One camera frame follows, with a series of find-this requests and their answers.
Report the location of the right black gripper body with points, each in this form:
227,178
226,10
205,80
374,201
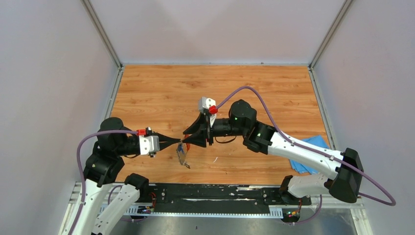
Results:
220,127

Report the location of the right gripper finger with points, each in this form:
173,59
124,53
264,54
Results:
198,138
196,125

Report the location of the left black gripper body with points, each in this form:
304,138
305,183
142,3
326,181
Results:
150,132

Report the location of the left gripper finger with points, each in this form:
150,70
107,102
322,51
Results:
165,144
164,138

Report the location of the red handled metal key holder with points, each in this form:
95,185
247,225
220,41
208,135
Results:
182,159

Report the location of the blue tag key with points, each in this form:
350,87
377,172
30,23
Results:
182,149

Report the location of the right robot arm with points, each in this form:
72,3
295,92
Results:
335,174

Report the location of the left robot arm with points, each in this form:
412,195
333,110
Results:
99,157

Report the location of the blue cloth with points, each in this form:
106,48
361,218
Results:
307,164

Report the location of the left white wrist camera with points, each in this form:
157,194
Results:
148,142

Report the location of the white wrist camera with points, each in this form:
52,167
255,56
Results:
208,106
148,142

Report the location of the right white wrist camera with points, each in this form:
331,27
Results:
208,106

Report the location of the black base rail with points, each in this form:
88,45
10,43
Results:
207,200

